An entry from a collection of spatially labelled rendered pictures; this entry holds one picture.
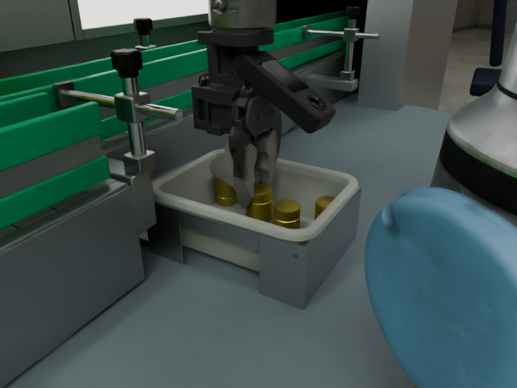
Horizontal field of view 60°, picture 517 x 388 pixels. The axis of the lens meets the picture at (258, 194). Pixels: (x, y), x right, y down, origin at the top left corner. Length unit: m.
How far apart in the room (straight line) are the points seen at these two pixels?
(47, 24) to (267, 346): 0.54
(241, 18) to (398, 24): 0.74
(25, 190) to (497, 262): 0.36
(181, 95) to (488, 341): 0.59
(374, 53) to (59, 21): 0.76
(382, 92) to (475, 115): 1.03
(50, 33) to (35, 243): 0.39
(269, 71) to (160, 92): 0.22
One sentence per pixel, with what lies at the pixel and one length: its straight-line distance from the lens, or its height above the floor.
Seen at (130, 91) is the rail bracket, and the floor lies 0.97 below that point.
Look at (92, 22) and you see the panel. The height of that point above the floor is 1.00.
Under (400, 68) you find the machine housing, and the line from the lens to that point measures 1.21.
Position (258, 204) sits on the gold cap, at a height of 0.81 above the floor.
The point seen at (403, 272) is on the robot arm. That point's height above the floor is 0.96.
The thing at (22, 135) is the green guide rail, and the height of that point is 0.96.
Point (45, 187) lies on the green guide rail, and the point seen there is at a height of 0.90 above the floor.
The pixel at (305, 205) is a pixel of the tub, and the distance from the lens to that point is 0.62.
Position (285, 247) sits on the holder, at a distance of 0.46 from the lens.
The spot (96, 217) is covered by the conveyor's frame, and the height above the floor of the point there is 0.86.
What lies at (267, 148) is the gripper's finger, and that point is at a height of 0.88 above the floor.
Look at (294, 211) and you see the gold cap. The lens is 0.55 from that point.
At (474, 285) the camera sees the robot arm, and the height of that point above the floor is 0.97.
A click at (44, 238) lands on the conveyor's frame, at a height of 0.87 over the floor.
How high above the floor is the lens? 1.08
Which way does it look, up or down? 27 degrees down
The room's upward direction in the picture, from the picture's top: straight up
